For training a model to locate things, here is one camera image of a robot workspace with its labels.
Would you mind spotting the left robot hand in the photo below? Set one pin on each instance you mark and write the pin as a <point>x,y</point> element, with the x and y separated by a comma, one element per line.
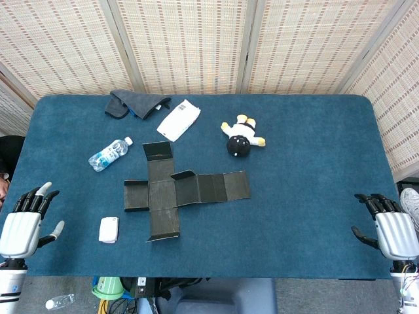
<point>19,232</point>

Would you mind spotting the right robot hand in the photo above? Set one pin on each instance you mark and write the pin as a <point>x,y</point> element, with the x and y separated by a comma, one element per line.
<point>396,232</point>

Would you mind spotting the black cardboard box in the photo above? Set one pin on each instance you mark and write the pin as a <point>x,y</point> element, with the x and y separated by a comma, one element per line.
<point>163,193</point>

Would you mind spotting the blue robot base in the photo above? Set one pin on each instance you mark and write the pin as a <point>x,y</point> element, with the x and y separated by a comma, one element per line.
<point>222,297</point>

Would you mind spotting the black box with white label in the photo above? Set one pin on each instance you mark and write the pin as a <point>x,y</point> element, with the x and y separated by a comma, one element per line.
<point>144,291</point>

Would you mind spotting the white sneaker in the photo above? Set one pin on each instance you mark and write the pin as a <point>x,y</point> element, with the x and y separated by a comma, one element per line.
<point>410,202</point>

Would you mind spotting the crushed clear plastic bottle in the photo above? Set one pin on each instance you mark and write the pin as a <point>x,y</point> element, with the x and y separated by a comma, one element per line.
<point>60,301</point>

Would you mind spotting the person in black clothing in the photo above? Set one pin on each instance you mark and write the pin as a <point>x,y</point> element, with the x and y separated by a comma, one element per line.
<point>10,150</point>

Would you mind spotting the pink tissue pack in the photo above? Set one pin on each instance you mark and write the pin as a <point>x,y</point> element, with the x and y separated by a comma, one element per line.
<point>109,230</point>

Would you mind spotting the blue felt table cover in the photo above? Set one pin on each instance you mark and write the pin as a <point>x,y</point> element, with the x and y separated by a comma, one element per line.
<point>294,212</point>

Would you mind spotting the green plastic cup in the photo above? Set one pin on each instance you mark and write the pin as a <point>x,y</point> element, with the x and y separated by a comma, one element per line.
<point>108,288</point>

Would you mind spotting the clear plastic water bottle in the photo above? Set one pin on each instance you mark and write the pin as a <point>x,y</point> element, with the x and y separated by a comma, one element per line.
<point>109,153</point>

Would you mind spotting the woven bamboo screen panel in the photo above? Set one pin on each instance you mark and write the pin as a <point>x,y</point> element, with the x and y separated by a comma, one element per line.
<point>10,111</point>
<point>190,45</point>
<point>311,45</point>
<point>65,45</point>
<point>399,98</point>

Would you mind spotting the grey folded cloth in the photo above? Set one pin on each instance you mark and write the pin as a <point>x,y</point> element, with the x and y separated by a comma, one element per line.
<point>140,104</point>

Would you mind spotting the black and white plush doll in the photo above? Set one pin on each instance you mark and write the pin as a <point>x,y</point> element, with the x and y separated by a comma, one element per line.
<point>240,134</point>

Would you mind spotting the white wet wipes pack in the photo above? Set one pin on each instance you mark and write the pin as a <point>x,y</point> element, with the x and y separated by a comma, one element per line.
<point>178,121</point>

